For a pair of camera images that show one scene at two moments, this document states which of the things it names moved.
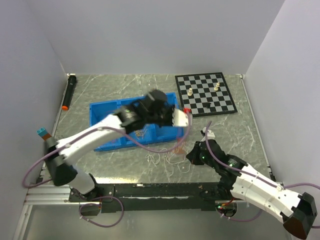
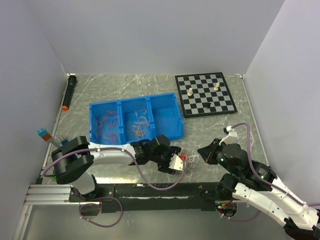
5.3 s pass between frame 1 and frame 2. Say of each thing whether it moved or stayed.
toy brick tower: stayed
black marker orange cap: stayed
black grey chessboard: stayed
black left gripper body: moved
